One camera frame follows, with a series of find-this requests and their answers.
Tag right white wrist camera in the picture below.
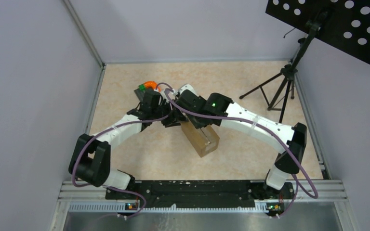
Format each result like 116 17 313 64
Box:
178 84 198 96

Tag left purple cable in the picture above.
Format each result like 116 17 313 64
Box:
71 82 174 189

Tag black tripod stand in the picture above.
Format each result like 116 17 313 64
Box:
239 11 329 123

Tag aluminium frame rail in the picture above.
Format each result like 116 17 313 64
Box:
62 0 105 68

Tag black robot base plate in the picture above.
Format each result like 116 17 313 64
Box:
105 180 294 208

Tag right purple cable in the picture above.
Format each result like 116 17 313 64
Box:
163 89 319 218

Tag grey slotted cable duct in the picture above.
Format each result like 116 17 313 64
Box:
68 202 268 213

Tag purple cable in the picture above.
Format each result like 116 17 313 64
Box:
71 82 174 189
163 89 319 218

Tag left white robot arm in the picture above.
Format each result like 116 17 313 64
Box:
68 90 187 199

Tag brown cardboard express box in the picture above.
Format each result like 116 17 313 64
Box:
181 122 220 158

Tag black perforated stand tray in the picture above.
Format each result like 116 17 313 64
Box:
265 0 370 65

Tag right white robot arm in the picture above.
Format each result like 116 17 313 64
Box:
164 89 307 198

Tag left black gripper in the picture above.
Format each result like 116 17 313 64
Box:
152 99 188 128

